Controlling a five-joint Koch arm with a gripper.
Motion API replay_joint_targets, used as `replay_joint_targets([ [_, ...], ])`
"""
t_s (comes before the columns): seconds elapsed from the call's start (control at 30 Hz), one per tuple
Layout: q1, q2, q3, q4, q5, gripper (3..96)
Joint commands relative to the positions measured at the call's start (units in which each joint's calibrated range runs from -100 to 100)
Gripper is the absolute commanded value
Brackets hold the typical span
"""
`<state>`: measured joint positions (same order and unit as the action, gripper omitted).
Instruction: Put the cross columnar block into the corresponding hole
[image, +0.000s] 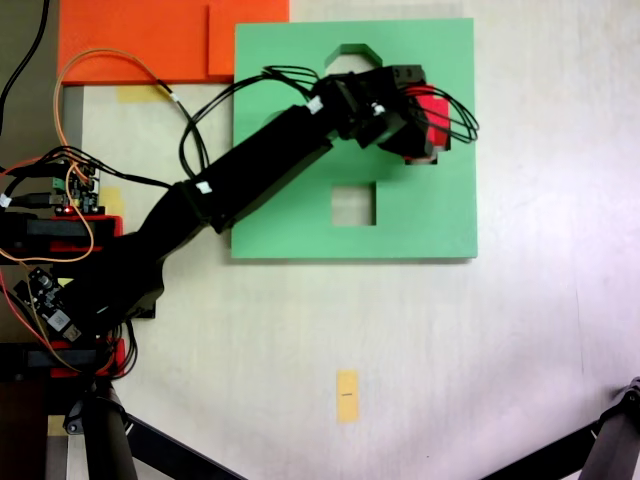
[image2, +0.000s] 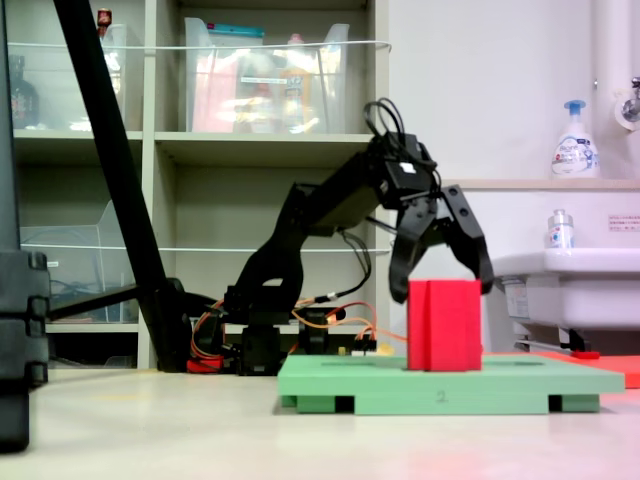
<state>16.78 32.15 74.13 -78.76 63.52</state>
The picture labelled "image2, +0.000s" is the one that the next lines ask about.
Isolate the long orange wire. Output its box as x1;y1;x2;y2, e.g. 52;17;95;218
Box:
291;299;409;346

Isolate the large clear plastic bin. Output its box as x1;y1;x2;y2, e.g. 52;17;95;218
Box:
183;17;351;135

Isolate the red cross columnar block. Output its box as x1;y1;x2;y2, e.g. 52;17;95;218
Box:
406;278;484;373

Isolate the circuit board with green terminal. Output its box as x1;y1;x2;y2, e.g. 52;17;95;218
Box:
337;334;380;358

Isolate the beige shelf unit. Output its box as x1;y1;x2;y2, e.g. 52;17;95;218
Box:
4;0;392;372

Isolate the small clear sanitizer bottle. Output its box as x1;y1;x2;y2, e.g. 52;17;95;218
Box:
545;208;576;250

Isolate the black tripod brace bar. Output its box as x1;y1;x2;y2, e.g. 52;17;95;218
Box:
47;283;142;322

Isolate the green shape hole board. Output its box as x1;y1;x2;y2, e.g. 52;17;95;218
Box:
276;354;627;417

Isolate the black tripod leg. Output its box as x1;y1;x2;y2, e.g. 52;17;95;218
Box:
0;0;23;252
52;0;192;374

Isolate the notched black stack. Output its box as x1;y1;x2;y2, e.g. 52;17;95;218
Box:
0;249;52;454

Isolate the black arm wire bundle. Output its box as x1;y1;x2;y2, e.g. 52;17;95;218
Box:
292;214;401;307

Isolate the white foam soap pump bottle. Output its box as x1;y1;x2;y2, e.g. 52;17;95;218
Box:
551;99;601;180

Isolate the black gripper wire loop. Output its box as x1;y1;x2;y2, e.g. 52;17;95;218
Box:
363;97;409;142

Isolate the pink flat package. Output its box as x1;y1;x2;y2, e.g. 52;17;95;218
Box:
191;55;240;134

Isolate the orange looped wire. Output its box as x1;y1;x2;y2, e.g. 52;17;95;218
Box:
191;298;229;364

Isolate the white sink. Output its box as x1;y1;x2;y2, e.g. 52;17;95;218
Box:
482;247;640;352

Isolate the dark glass bottle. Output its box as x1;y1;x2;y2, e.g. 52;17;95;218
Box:
7;54;41;131

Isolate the white shelf cord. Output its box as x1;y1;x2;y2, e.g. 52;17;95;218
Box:
19;239;398;255
7;39;394;55

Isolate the orange label bottle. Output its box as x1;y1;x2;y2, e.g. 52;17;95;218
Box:
278;33;314;133

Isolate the red print wall sign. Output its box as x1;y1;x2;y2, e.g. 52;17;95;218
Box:
607;213;640;233

